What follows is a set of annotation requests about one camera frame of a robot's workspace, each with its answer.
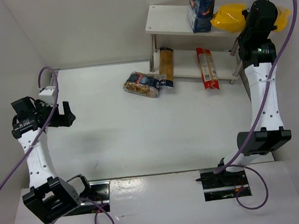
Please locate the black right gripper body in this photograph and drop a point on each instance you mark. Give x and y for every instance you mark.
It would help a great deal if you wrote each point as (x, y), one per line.
(246, 41)

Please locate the blue Barilla pasta box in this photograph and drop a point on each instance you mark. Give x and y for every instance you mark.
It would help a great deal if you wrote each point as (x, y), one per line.
(199, 14)

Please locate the white two-tier shelf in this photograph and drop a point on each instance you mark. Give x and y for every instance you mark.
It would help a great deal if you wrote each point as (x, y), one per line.
(168, 26)

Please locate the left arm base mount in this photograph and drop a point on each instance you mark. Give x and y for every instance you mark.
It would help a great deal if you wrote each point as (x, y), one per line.
(100, 193)

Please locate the yellow pasta bag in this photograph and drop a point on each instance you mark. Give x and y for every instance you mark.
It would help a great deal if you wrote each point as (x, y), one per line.
(230, 18)

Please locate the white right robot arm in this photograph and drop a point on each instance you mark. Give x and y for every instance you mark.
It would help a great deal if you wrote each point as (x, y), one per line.
(258, 54)

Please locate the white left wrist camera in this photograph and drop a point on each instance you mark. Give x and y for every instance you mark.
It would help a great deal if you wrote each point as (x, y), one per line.
(47, 95)

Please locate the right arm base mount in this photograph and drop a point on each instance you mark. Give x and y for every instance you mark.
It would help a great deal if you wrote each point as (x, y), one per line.
(223, 185)

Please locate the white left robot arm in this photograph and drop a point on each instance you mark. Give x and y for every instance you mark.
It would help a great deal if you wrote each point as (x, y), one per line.
(50, 197)

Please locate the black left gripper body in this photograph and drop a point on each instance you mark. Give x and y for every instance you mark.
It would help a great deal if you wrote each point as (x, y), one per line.
(58, 117)

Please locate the red spaghetti bag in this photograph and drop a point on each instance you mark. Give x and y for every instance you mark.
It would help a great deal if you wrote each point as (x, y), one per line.
(208, 71)

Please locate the clear spaghetti bag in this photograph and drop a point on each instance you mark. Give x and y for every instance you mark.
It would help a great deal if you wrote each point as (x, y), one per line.
(166, 67)

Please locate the blue fusilli pasta bag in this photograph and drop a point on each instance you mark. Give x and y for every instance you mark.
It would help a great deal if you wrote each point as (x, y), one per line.
(147, 85)

